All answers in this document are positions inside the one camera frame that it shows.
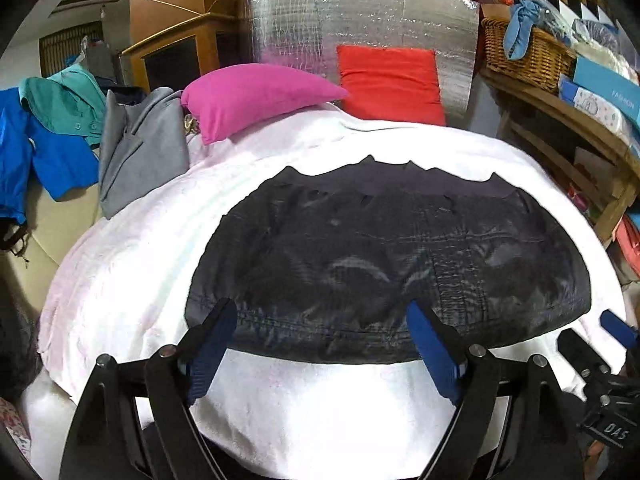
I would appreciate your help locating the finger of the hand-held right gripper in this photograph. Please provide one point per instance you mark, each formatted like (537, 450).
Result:
(617, 327)
(580, 352)

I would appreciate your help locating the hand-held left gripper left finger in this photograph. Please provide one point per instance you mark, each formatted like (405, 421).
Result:
(212, 350)

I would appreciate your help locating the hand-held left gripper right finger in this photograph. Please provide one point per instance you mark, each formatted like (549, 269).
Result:
(432, 355)

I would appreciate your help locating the black puffer jacket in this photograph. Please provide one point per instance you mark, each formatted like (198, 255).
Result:
(375, 260)

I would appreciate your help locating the coral pink bag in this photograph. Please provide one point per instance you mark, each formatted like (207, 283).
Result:
(630, 245)

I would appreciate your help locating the white fleece blanket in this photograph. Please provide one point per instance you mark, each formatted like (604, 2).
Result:
(150, 260)

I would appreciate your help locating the dark cloth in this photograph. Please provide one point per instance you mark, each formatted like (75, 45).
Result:
(17, 340)

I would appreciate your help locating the beige sofa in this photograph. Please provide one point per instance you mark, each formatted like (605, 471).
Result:
(50, 240)

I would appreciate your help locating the grey coat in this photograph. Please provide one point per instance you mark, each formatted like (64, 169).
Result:
(140, 150)

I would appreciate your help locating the floral cloth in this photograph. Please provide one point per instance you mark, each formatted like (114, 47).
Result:
(12, 425)

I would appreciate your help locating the white printed package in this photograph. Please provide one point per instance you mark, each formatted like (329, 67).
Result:
(595, 107)

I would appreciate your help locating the wooden bench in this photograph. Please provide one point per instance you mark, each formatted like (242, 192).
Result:
(550, 105)

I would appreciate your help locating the blue cardboard box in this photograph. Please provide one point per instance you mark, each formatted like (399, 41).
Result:
(605, 85)

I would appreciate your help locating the blue jacket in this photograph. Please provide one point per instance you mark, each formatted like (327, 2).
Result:
(50, 160)

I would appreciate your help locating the pink pillow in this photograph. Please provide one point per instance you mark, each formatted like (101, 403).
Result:
(250, 95)

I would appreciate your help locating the white fluffy cloth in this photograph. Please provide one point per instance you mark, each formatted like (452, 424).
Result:
(612, 62)

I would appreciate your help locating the red pillow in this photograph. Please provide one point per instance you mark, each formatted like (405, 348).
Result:
(390, 85)

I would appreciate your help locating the wicker basket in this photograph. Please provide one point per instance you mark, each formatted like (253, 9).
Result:
(530, 60)

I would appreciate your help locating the teal shirt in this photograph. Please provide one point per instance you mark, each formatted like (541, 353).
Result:
(65, 100)

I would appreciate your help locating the light blue cloth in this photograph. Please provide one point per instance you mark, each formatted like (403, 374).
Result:
(520, 25)

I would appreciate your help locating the wooden lattice door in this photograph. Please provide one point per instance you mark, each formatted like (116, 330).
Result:
(65, 50)

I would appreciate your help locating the silver foil insulation mat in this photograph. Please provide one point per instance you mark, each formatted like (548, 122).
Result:
(360, 15)

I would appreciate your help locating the wooden cabinet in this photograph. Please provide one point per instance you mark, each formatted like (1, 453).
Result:
(170, 0)

